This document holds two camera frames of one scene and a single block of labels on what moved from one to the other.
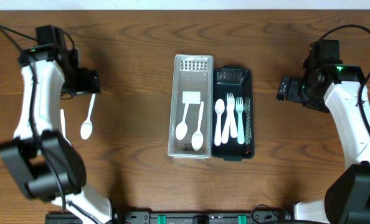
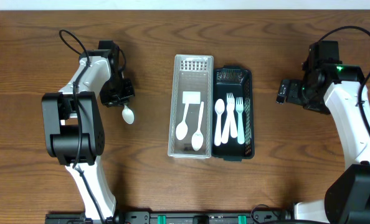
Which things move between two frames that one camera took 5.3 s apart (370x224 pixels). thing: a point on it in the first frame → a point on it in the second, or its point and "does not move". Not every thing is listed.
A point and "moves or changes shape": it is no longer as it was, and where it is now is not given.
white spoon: [181, 129] does not move
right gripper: [292, 93] does not move
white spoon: [197, 140] does not move
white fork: [231, 112] does not move
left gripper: [90, 82] → [118, 97]
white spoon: [86, 128] moves or changes shape
